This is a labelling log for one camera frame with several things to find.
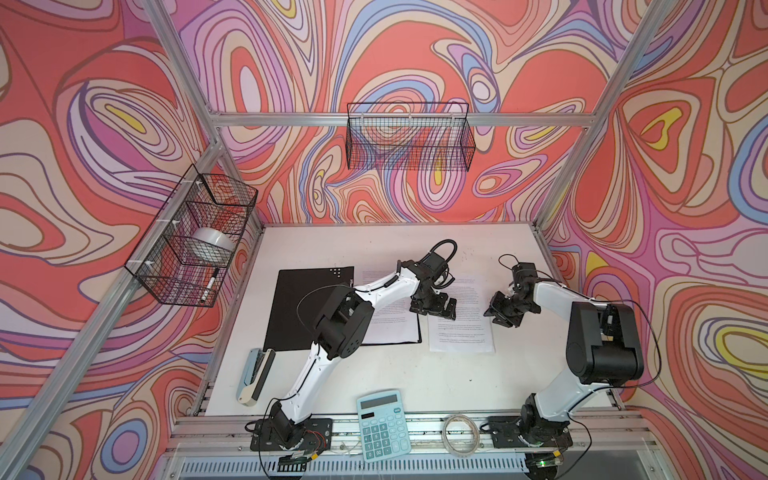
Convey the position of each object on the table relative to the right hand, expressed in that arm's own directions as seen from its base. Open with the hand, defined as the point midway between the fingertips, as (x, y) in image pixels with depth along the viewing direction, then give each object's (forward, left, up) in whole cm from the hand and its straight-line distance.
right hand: (490, 320), depth 93 cm
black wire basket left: (+5, +85, +28) cm, 89 cm away
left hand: (+1, +14, +3) cm, 14 cm away
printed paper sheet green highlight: (0, +31, 0) cm, 31 cm away
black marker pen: (-3, +76, +26) cm, 81 cm away
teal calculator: (-28, +35, +2) cm, 45 cm away
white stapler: (-15, +70, +4) cm, 72 cm away
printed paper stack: (-4, +7, 0) cm, 8 cm away
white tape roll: (+9, +75, +33) cm, 83 cm away
